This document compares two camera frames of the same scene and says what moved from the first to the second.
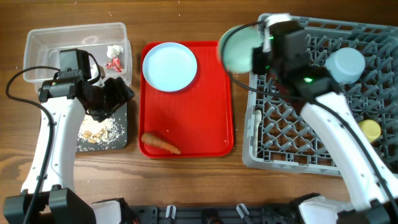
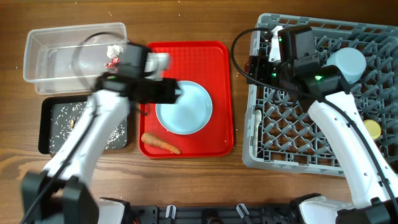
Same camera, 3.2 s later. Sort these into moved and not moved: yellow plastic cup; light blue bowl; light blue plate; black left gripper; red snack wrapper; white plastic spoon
Moved: light blue plate; black left gripper
Not moved: white plastic spoon; red snack wrapper; light blue bowl; yellow plastic cup
